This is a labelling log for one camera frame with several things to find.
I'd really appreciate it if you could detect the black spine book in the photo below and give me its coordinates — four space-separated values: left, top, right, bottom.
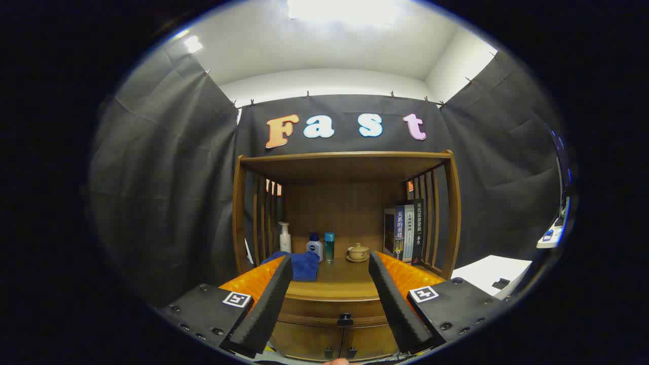
412 199 424 266

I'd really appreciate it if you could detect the black backdrop cloth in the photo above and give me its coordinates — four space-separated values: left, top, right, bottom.
89 38 573 310

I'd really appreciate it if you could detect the blue spine book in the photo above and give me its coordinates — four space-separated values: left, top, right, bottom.
383 204 406 262

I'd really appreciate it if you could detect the wooden cabinet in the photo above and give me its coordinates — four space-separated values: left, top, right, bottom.
218 150 462 363

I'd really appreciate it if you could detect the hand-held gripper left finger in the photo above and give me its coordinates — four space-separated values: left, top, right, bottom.
157 253 295 359

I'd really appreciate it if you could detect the white side shelf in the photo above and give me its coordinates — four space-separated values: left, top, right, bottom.
536 223 566 249

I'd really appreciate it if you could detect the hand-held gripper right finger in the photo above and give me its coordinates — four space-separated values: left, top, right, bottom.
368 251 508 355

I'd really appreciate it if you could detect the blue towel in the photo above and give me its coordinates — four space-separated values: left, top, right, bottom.
261 250 321 282

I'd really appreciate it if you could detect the white storage cabinet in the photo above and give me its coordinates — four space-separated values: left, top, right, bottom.
451 255 533 297

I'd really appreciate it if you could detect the wooden countertop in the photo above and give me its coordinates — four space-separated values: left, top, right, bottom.
254 248 442 302

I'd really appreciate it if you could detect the wooden drawer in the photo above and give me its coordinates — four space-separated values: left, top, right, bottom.
278 297 391 327

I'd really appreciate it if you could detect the white spine book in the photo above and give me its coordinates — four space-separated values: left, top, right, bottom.
404 203 415 263

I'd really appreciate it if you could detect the ceiling light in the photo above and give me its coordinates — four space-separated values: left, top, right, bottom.
286 0 401 26

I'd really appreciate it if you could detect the beige lidded teacup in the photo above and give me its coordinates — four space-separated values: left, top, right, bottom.
346 243 370 263

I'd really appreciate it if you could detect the white pump bottle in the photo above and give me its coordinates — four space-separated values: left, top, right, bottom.
278 222 293 254

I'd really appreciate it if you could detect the white bottle with blue cap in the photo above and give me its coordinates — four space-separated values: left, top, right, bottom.
306 233 324 263

